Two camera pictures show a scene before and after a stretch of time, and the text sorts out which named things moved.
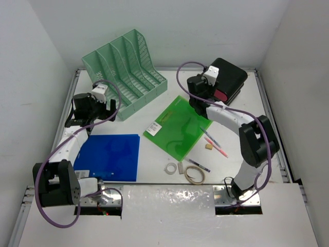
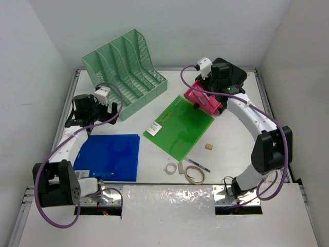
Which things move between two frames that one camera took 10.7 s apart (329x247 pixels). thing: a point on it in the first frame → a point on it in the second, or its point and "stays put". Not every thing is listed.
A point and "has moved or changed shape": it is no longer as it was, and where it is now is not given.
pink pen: (214, 145) has moved or changed shape
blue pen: (211, 137) has moved or changed shape
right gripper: (211, 88) → (204, 83)
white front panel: (180, 215) stays put
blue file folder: (110, 158) stays put
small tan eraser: (209, 146) stays put
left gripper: (106, 112) stays put
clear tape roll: (170, 168) stays put
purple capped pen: (198, 164) stays put
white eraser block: (180, 168) stays put
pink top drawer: (220, 95) has moved or changed shape
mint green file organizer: (125, 63) stays put
